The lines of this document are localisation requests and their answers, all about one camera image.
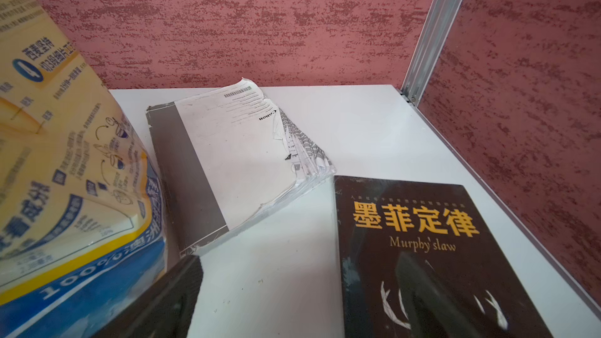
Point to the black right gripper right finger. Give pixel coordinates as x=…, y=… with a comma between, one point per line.
x=433, y=309

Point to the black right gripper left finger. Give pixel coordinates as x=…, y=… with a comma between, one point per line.
x=164, y=310

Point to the yellow oats bag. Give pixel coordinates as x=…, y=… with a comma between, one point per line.
x=81, y=205

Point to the black Murphy's law book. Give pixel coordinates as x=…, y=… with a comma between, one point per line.
x=377, y=220

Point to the white paper manual booklet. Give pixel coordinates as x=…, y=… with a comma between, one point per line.
x=228, y=159

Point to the aluminium right corner post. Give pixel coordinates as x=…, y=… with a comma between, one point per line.
x=440, y=18

